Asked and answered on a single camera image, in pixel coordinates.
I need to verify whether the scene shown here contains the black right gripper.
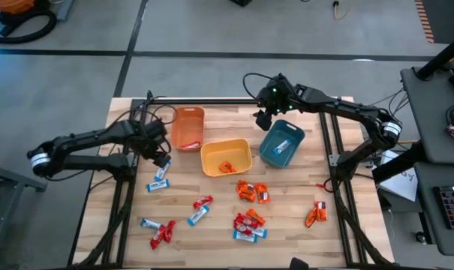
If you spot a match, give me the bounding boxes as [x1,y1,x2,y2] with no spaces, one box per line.
[254,73,297,132]

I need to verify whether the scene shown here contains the teal plastic bin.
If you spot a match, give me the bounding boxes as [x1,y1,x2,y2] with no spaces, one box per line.
[258,118,306,169]

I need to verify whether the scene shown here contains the orange plastic bin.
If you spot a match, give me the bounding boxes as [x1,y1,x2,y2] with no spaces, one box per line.
[170,106,206,153]

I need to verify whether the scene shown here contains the yellow plastic bin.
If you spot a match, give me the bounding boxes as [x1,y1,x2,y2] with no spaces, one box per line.
[200,137,254,178]

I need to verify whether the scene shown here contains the grey metal stand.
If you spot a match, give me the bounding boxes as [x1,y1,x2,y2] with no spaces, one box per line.
[0,149,49,270]

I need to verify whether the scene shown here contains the white paper sheet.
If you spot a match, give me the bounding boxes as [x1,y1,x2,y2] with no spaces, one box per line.
[378,149,419,203]

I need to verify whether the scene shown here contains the dark rounded object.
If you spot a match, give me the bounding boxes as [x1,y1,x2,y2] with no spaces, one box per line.
[289,256,310,270]

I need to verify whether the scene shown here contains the grey floor box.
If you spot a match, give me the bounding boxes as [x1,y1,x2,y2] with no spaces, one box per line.
[56,0,76,22]

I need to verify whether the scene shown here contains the black mat orange striped edge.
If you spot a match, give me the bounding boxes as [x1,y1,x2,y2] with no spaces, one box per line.
[413,0,454,44]

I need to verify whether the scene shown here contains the dark grey desk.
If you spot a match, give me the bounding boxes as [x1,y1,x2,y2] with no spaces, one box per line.
[371,144,454,257]

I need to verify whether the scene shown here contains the black backlit keyboard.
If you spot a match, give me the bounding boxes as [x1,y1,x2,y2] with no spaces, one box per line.
[432,184,454,230]

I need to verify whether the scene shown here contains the yellow extension cable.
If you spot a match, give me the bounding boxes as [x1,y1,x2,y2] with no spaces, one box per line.
[332,0,353,20]

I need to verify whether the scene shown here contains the orange vacuum with black hose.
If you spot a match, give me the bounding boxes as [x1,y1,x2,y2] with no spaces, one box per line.
[0,0,59,45]

